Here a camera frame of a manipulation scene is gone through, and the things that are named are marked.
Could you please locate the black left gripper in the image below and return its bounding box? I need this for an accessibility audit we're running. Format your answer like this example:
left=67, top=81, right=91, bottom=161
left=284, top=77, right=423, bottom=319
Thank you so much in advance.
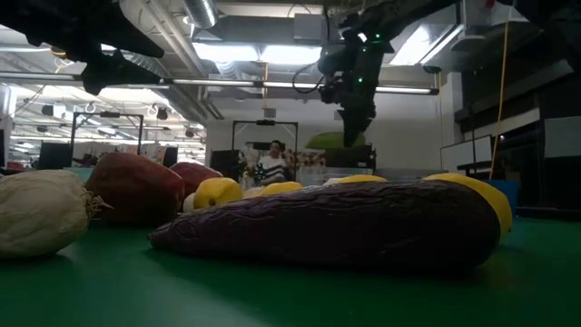
left=0, top=0, right=164, bottom=95

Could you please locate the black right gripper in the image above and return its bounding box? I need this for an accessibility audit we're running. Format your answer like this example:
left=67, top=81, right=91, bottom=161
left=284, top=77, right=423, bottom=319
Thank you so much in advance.
left=338, top=27, right=394, bottom=149

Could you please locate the light green cucumber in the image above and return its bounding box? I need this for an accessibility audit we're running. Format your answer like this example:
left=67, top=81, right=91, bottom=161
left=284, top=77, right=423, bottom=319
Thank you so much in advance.
left=304, top=131, right=367, bottom=152

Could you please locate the yellow lemon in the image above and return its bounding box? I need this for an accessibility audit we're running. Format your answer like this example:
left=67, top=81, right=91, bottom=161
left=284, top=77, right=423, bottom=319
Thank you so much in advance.
left=424, top=172, right=514, bottom=240
left=261, top=181, right=304, bottom=197
left=192, top=176, right=244, bottom=211
left=338, top=174, right=389, bottom=184

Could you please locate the purple eggplant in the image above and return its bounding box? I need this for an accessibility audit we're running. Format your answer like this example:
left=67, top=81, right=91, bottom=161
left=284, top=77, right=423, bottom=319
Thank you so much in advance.
left=147, top=180, right=501, bottom=270

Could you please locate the dark red apple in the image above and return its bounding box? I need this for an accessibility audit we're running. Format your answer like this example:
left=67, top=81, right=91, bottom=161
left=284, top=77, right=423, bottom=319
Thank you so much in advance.
left=84, top=152, right=187, bottom=226

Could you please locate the red apple with yellow patch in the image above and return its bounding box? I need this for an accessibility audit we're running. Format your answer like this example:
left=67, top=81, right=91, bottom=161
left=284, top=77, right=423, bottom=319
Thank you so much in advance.
left=170, top=162, right=224, bottom=197

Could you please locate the black box cabinet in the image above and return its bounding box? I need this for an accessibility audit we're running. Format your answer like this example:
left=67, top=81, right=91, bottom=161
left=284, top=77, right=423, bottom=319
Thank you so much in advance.
left=324, top=144, right=377, bottom=170

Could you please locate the long LED light bar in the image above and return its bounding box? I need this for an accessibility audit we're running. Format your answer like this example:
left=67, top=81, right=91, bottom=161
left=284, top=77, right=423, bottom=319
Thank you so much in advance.
left=0, top=71, right=440, bottom=96

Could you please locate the person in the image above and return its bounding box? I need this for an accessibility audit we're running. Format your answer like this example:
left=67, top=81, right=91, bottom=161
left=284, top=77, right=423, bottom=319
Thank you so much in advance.
left=252, top=139, right=294, bottom=186

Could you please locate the whiteboard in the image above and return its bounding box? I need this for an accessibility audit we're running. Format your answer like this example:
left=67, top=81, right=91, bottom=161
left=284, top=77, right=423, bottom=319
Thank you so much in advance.
left=439, top=134, right=494, bottom=174

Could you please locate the black monitor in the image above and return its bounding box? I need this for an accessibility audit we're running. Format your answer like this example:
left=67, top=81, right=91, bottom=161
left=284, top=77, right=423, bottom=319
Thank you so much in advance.
left=210, top=149, right=241, bottom=179
left=38, top=142, right=73, bottom=170

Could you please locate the teal plastic basket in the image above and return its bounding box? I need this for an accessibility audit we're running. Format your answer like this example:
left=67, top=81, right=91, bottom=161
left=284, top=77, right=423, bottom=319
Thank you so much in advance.
left=63, top=166, right=94, bottom=183

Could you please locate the blue plastic basket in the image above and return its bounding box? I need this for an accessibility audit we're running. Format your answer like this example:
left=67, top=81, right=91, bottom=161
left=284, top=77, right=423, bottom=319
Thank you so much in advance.
left=487, top=179, right=522, bottom=217

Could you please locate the green table mat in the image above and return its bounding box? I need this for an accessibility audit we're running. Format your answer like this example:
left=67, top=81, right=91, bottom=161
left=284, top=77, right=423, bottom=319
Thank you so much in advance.
left=0, top=213, right=581, bottom=327

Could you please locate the black background gantry frame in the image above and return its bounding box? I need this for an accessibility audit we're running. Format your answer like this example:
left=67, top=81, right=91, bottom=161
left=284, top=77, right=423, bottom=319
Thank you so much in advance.
left=70, top=112, right=145, bottom=156
left=231, top=119, right=300, bottom=183

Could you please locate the silver ventilation duct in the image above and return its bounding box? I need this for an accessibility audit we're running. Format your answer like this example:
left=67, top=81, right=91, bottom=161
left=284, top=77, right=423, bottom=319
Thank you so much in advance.
left=181, top=0, right=220, bottom=29

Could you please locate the yellow hanging cable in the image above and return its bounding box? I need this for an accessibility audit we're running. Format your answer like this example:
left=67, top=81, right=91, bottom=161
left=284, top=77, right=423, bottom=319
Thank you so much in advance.
left=488, top=20, right=510, bottom=181

